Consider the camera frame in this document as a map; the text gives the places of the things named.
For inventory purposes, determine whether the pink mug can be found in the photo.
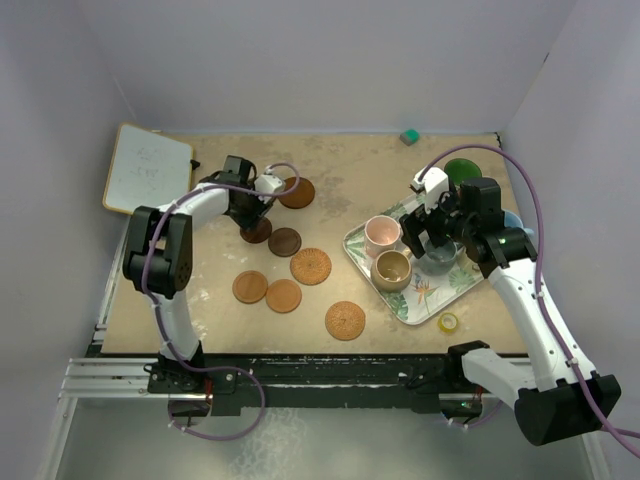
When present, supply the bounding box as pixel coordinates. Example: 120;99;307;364
364;215;408;259

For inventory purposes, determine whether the light wood coaster smooth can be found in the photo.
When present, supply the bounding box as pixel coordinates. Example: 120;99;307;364
265;279;302;313

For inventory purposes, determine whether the green cup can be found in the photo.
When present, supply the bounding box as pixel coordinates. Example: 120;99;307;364
444;158;483;187

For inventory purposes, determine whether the grey blue mug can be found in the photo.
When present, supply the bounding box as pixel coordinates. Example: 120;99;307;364
416;240;464;276

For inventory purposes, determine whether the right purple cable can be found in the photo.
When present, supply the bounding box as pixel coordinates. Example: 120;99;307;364
419;144;640;461

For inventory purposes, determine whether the cream mug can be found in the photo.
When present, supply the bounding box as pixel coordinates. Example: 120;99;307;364
457;247;480;274

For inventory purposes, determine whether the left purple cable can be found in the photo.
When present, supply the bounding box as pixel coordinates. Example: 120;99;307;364
141;162;301;441

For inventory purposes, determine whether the light wood rimmed coaster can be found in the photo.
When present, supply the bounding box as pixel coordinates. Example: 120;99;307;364
232;270;268;304

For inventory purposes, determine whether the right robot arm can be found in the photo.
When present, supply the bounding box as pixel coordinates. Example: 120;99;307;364
399;169;621;446

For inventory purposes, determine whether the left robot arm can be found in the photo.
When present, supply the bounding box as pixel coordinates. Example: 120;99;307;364
122;155;285;392

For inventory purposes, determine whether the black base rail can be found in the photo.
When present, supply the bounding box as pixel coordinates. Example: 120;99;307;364
132;352;485;422

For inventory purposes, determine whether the yellow tape roll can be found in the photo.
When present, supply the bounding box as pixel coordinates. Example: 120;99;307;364
437;312;459;333

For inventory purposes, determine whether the tan ceramic mug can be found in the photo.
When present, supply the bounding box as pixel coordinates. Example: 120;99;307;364
370;248;413;293

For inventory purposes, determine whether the woven rattan coaster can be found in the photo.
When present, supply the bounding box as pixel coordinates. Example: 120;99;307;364
325;301;366;341
290;248;332;286

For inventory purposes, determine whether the aluminium frame rail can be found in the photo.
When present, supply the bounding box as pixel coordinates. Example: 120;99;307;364
59;358;152;399

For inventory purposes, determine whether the dark walnut coaster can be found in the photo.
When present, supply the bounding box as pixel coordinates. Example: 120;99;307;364
239;218;273;244
268;227;302;257

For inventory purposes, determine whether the brown ringed wood coaster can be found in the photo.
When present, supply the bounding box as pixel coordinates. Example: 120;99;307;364
278;177;315;209

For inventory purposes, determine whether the purple cable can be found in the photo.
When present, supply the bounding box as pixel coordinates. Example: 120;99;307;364
141;162;301;441
419;144;640;461

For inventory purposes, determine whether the small whiteboard wooden frame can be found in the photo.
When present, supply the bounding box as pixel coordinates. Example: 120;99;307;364
102;123;194;214

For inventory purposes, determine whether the leaf pattern tray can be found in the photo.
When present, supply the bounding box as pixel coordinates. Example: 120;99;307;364
343;224;483;325

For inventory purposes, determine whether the light blue mug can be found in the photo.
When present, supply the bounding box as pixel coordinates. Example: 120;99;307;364
504;210;535;238

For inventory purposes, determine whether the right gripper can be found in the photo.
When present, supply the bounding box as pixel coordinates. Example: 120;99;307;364
401;183;475;258

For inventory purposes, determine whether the green eraser block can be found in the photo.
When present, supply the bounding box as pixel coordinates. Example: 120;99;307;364
399;129;421;146

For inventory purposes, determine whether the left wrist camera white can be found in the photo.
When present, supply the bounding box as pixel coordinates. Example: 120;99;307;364
254;173;285;197

